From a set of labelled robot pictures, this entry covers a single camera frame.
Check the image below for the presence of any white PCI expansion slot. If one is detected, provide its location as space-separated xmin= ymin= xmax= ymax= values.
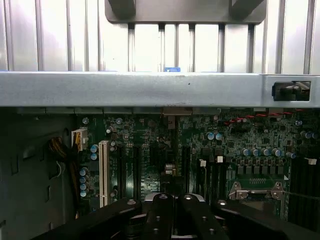
xmin=98 ymin=140 xmax=110 ymax=209

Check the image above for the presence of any green motherboard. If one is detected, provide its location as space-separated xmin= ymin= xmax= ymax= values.
xmin=76 ymin=108 xmax=320 ymax=231

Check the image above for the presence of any white power connector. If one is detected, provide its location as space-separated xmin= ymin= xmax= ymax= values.
xmin=70 ymin=127 xmax=89 ymax=152

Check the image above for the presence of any open metal PC case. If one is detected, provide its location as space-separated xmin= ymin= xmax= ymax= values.
xmin=0 ymin=70 xmax=320 ymax=240

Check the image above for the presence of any grey plastic parts rack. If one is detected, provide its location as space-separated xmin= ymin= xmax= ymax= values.
xmin=104 ymin=0 xmax=268 ymax=25

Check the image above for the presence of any CPU socket with metal frame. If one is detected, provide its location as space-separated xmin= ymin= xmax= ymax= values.
xmin=228 ymin=180 xmax=289 ymax=209

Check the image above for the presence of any black yellow wire bundle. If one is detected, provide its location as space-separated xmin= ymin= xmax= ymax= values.
xmin=48 ymin=136 xmax=81 ymax=219

